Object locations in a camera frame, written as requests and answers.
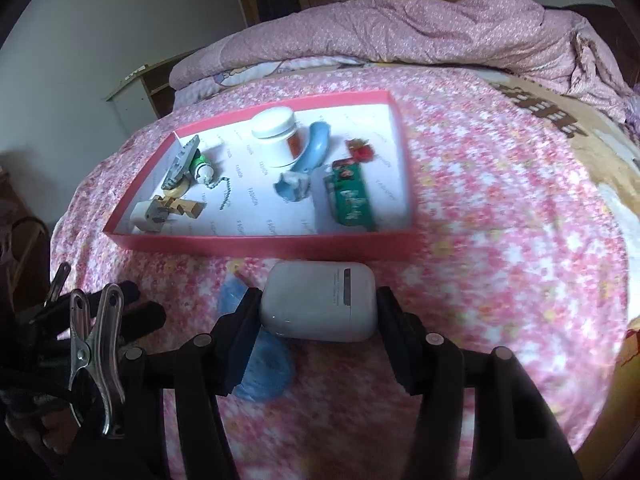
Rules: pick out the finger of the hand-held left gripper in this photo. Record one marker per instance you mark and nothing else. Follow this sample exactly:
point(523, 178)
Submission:
point(131, 291)
point(150, 317)

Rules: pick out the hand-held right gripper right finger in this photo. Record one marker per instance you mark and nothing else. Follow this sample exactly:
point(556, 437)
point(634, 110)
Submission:
point(396, 342)

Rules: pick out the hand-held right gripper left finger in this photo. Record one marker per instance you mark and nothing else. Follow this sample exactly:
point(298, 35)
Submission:
point(245, 342)

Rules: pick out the blue transparent correction tape dispenser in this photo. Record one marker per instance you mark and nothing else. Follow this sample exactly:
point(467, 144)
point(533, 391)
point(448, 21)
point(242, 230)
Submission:
point(265, 375)

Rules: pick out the white earbud case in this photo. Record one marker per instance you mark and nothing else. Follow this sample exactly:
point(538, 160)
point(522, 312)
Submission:
point(315, 305)

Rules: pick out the pink shallow cardboard box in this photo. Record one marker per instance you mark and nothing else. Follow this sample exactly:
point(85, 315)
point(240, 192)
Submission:
point(275, 247)

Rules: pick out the wooden block piece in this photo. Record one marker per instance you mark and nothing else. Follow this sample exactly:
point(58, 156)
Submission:
point(187, 206)

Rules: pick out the round beige disc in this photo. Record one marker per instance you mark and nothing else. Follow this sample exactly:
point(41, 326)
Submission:
point(180, 190)

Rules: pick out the grey studded building plate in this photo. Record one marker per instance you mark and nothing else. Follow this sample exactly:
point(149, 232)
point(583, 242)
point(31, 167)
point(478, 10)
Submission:
point(180, 165)

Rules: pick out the green lighter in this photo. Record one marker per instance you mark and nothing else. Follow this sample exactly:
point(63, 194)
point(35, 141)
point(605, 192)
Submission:
point(352, 205)

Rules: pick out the red transparent toy charm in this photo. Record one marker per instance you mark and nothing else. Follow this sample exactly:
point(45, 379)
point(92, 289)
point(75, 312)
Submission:
point(362, 152)

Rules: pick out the white bottle with orange label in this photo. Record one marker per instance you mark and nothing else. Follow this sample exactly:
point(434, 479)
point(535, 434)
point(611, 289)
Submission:
point(272, 145)

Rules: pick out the blue curved plastic part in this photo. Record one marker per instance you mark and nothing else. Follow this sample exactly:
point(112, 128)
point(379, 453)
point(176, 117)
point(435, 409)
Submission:
point(312, 152)

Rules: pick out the large metal spring clip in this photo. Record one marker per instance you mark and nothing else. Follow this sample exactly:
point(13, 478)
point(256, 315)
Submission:
point(82, 355)

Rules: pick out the white plug adapter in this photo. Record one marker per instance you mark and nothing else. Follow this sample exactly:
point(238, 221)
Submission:
point(145, 215)

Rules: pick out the wooden chair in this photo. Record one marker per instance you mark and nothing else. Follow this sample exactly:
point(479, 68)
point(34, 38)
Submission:
point(30, 240)

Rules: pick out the pink floral bedsheet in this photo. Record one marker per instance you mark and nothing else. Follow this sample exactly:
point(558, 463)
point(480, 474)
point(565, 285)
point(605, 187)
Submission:
point(500, 260)

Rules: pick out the white bedside cabinet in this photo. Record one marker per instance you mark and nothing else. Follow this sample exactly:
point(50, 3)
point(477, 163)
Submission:
point(135, 95)

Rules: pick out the cartoon print cloth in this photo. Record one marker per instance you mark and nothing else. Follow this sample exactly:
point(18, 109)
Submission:
point(240, 74)

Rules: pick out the brown patterned blanket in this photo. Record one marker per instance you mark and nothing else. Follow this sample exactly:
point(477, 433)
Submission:
point(590, 160)

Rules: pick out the pink quilt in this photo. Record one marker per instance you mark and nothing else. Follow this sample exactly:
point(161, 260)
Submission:
point(400, 30)

